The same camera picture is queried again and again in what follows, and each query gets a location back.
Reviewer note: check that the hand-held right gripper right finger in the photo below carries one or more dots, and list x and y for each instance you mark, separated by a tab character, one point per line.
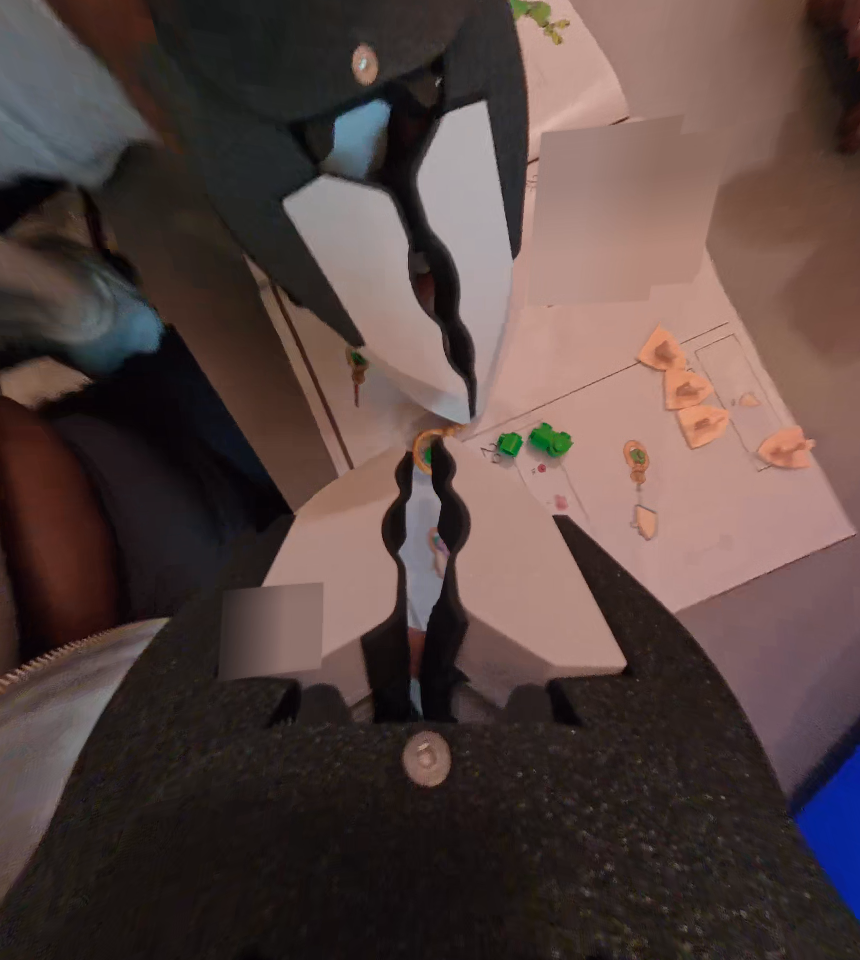
535	585

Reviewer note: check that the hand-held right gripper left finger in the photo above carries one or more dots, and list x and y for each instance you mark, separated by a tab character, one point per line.
340	540

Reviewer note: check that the person's grey zip jacket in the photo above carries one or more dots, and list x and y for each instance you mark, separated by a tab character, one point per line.
24	750

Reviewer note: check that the blue plastic bin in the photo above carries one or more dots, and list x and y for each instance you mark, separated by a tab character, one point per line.
857	825

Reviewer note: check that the person's leg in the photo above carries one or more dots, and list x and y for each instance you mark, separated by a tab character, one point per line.
47	525

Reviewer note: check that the grey desk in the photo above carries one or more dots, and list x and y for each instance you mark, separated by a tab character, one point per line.
812	262

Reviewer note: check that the white instruction booklet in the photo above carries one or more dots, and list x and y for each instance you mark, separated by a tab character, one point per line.
610	525

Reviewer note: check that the person's left forearm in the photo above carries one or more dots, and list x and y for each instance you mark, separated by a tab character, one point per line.
24	75

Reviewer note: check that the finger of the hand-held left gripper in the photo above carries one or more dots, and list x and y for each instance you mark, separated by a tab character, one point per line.
362	262
475	225

